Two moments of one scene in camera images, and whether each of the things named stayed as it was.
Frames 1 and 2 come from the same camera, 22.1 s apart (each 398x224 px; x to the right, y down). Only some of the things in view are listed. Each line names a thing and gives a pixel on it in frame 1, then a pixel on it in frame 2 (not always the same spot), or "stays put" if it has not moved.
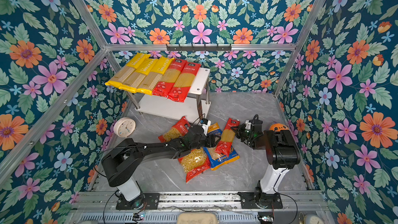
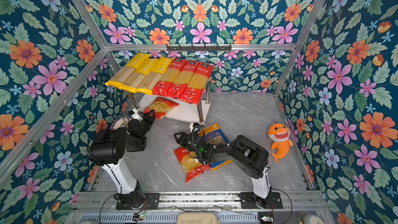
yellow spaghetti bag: [154, 75] stays put
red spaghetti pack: [225, 145] to [198, 83]
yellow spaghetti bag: [118, 80] stays put
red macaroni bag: [179, 130] to [161, 106]
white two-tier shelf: [194, 103] stays put
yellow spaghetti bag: [132, 83] stays put
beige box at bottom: [197, 218] stays put
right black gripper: [239, 131] to [183, 138]
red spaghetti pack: [167, 82] stays put
